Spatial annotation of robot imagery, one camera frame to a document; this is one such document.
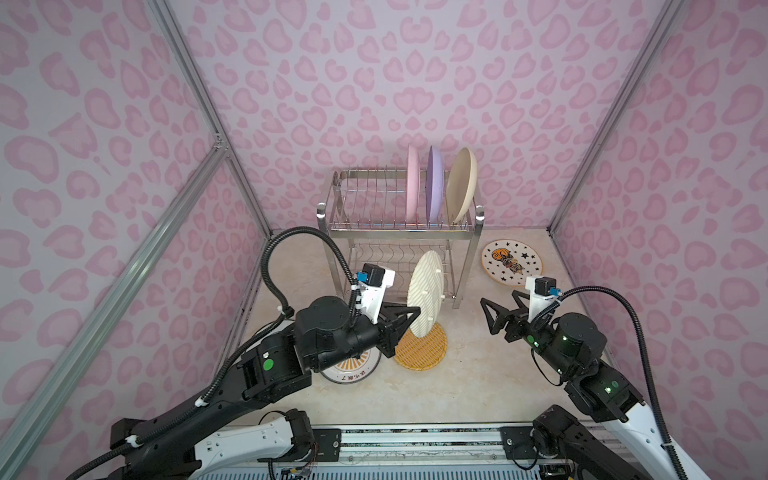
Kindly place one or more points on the purple plate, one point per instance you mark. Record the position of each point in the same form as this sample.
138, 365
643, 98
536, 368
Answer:
435, 184

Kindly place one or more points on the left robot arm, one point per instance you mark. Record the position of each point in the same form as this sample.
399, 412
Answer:
191, 439

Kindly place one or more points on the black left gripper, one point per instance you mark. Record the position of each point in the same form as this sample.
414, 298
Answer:
386, 330

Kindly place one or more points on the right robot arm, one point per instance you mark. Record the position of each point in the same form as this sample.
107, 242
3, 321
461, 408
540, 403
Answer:
572, 345

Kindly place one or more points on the white plate orange sunburst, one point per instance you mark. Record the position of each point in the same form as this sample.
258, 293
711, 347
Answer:
354, 370

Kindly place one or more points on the aluminium frame profile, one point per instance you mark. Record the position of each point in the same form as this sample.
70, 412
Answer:
100, 133
663, 27

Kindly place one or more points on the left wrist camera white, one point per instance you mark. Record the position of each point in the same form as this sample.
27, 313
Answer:
372, 283

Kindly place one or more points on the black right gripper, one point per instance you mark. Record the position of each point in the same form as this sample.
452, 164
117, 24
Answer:
518, 324

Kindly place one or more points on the aluminium frame profile left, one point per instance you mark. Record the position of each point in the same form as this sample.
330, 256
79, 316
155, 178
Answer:
100, 133

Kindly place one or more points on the cream beige plate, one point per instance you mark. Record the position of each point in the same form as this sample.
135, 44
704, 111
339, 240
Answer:
461, 185

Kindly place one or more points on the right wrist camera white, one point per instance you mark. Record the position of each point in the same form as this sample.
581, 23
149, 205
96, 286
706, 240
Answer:
543, 291

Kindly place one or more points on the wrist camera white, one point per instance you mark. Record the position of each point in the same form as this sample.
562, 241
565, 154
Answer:
372, 283
543, 291

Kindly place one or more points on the green yellow woven plate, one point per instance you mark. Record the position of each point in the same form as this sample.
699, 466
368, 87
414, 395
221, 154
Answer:
426, 291

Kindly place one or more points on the white star cartoon plate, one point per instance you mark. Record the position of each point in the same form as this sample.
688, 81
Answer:
510, 262

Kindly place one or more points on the pink plate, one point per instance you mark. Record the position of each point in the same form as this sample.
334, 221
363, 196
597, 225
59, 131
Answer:
412, 184

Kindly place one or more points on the orange woven pattern plate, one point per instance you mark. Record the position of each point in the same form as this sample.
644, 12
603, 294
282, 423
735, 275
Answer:
422, 353

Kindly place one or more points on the stainless steel dish rack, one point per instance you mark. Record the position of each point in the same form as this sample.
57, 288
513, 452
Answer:
364, 211

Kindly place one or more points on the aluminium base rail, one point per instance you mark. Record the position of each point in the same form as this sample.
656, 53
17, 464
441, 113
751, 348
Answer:
438, 444

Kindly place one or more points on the aluminium frame profile right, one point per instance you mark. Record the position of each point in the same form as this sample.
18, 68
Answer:
663, 27

